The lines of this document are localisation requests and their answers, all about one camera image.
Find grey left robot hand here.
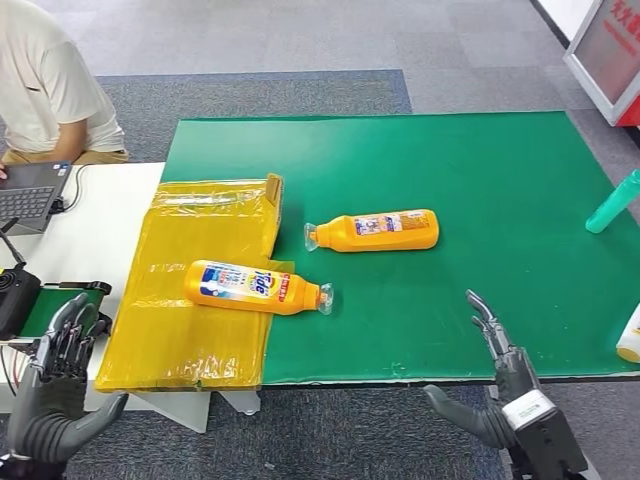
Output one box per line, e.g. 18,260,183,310
7,292,130,464

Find small green belt conveyor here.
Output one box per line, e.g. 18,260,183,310
20,281,113,340

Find thin black floor cable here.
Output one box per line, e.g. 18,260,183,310
0,344,21,393

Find yellow taped cardboard sheet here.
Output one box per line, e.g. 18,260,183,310
94,173,295,393

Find white yellow bottle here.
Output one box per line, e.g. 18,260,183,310
615,303,640,364

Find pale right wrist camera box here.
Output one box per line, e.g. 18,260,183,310
501,389,590,476

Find teal plastic bottle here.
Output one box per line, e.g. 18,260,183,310
585,168,640,234

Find black laptop cable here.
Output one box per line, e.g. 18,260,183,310
50,165,88,215

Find dark grey laptop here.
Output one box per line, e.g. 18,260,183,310
0,162,73,236

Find white table base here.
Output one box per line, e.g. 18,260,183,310
87,389,262,435

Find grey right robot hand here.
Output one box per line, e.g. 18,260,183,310
423,289,543,452

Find black box with fan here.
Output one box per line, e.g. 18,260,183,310
0,261,42,340

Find orange detergent bottle clear cap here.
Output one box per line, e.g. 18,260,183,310
183,259,334,317
303,209,441,254

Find black antenna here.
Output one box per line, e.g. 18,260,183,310
0,218,26,268

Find white red display stand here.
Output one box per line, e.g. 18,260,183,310
563,0,640,128

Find person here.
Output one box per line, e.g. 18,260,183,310
0,0,130,166

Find green table mat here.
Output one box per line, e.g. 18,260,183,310
161,111,640,387

